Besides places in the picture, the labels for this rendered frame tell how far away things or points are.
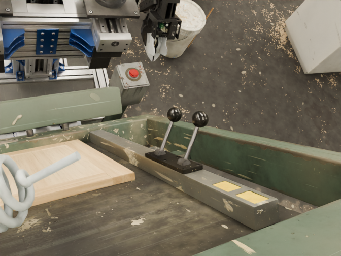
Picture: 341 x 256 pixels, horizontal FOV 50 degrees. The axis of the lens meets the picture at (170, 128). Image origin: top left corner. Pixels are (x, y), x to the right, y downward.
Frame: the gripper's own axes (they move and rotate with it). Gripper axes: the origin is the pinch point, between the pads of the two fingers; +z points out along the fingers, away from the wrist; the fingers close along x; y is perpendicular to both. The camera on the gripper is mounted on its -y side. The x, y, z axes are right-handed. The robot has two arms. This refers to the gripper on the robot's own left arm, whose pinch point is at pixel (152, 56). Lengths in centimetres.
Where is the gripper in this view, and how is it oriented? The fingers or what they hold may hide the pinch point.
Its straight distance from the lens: 110.0
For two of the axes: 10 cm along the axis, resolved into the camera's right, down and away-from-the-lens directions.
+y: 3.7, 6.1, -7.0
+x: 9.1, -0.9, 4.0
